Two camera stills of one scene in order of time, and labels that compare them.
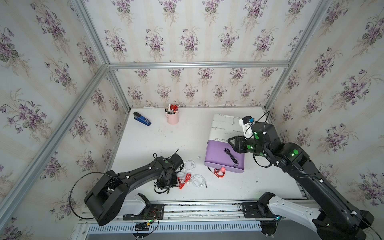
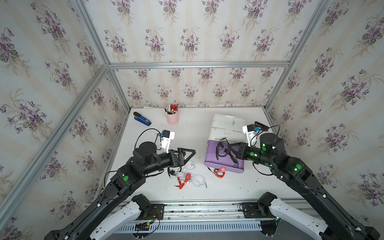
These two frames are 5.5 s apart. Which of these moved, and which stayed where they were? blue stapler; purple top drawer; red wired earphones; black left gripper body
Moved: black left gripper body
Stayed: purple top drawer; blue stapler; red wired earphones
